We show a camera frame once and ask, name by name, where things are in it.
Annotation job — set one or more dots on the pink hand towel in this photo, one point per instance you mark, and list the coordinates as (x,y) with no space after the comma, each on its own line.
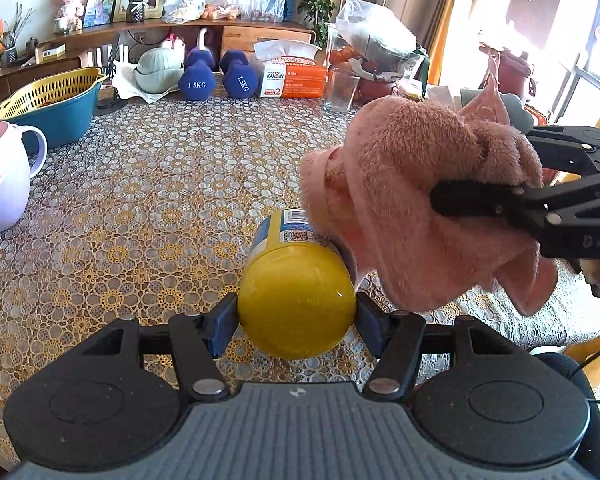
(415,200)

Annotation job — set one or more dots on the small photo frame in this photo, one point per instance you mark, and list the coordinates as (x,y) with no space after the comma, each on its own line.
(97,7)

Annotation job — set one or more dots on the yellow-lidded can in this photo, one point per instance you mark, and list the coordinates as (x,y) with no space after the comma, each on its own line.
(295,305)

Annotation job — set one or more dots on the blue dumbbell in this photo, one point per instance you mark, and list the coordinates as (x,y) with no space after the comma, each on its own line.
(196,82)
(240,77)

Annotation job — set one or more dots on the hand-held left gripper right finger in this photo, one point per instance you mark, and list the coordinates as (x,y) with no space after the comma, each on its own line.
(370,322)

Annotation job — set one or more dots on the teal basin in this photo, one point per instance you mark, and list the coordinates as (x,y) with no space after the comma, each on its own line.
(62,122)

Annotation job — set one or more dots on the window frame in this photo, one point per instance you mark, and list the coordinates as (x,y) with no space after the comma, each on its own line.
(590,60)

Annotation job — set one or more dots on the purple kettlebell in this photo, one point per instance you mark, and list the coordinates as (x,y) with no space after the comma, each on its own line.
(203,40)

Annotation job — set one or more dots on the black round base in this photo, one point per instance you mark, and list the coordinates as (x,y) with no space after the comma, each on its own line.
(111,99)

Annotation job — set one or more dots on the white cloth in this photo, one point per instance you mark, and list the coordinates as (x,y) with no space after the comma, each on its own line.
(125,85)

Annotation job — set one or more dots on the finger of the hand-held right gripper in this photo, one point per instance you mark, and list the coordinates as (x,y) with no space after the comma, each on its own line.
(480,200)
(570,142)

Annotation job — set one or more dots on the yellow curtain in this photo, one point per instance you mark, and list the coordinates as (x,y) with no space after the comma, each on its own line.
(445,25)

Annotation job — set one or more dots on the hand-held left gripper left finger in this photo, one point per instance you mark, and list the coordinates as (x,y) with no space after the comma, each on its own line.
(225,322)

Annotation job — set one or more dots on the tall green houseplant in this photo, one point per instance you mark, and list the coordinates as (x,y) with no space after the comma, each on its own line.
(317,2)

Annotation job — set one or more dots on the vase with twigs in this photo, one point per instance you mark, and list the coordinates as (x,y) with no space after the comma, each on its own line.
(11,52)

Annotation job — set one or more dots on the clear drinking glass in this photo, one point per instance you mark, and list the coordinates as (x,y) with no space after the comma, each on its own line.
(341,90)

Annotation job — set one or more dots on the small white box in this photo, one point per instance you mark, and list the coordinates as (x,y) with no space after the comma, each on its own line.
(52,51)

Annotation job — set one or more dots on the yellow colander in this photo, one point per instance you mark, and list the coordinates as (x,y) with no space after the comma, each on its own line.
(50,90)

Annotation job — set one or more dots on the wooden television cabinet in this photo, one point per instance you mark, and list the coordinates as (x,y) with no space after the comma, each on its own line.
(260,35)

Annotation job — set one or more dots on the crumpled clear plastic bag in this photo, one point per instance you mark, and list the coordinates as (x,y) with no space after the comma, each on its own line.
(182,5)

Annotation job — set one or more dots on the clear fruit container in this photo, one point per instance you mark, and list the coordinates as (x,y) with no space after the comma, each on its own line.
(375,82)

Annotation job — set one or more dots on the pink water bottle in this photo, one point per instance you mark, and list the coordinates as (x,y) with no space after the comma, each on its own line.
(515,72)

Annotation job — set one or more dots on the orange tissue pack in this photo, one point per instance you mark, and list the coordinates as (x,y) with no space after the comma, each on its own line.
(292,77)

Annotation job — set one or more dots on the pink bear figure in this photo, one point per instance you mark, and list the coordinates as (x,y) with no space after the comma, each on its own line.
(71,7)

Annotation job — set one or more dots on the green ribbed bowl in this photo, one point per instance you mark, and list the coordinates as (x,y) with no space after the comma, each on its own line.
(157,67)

